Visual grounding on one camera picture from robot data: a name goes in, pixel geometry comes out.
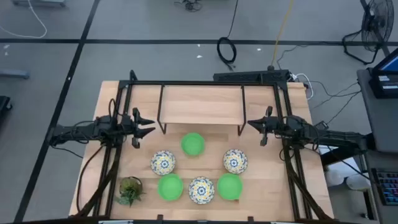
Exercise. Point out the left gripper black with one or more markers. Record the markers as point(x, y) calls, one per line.
point(129, 126)

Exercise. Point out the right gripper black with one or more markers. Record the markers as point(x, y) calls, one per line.
point(273, 124)

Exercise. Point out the yellow bowl with patterned inside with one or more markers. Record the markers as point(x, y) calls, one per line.
point(201, 190)
point(235, 161)
point(163, 162)

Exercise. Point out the green plastic bowl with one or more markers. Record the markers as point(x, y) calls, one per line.
point(170, 186)
point(229, 186)
point(192, 144)

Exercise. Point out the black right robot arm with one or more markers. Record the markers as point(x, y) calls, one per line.
point(335, 137)

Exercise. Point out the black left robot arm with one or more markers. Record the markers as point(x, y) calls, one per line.
point(81, 130)

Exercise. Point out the wooden shelf with black legs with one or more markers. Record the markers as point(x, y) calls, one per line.
point(202, 105)

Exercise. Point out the small potted green plant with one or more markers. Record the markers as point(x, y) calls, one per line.
point(130, 189)

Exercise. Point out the black desk leg bar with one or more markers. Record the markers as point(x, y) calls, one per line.
point(334, 157)

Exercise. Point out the white round container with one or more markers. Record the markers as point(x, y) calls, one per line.
point(357, 182)
point(334, 178)

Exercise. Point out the black table clamp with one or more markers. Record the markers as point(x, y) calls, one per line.
point(160, 217)
point(250, 218)

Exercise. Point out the white paper sheet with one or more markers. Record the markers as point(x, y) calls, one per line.
point(342, 169)

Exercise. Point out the white light bar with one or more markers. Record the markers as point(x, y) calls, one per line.
point(115, 222)
point(284, 222)

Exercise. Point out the grey desk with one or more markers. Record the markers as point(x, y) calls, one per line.
point(382, 160)
point(385, 124)

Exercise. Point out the black laptop computer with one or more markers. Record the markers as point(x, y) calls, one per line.
point(382, 87)

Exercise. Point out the grey metal bar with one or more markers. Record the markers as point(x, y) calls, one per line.
point(14, 74)

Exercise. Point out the black backlit keyboard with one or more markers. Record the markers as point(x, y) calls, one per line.
point(387, 186)

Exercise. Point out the black standing fan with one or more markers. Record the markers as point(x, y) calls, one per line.
point(377, 25)

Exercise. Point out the black aluminium table frame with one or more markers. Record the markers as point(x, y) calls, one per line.
point(202, 82)

